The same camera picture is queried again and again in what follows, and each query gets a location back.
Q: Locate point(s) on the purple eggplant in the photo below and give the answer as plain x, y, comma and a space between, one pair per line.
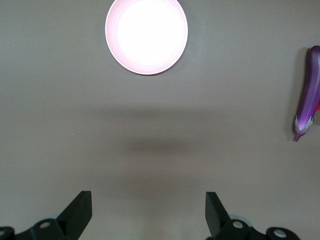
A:
310, 95

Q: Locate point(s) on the brown table cover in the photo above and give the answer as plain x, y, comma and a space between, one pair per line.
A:
75, 100

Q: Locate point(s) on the pink round plate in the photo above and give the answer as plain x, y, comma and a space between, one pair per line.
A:
146, 35

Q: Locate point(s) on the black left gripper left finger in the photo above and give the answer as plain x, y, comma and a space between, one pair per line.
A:
72, 215

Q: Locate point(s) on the red chili pepper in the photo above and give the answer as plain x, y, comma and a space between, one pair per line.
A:
318, 107

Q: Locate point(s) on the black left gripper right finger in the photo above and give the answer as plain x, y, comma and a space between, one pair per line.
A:
217, 217

